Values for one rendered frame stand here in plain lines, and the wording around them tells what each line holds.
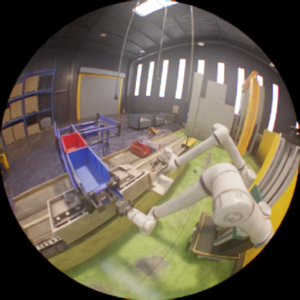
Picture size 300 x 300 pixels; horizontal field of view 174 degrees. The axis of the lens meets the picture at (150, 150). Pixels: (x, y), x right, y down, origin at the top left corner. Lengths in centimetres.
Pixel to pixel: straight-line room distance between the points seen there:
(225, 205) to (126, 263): 151
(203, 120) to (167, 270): 630
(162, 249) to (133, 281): 66
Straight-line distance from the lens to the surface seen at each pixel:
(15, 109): 1006
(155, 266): 165
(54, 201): 107
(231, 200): 27
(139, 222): 61
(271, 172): 118
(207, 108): 625
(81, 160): 76
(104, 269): 170
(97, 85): 1177
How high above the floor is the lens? 163
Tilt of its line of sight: 27 degrees down
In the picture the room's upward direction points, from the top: 7 degrees clockwise
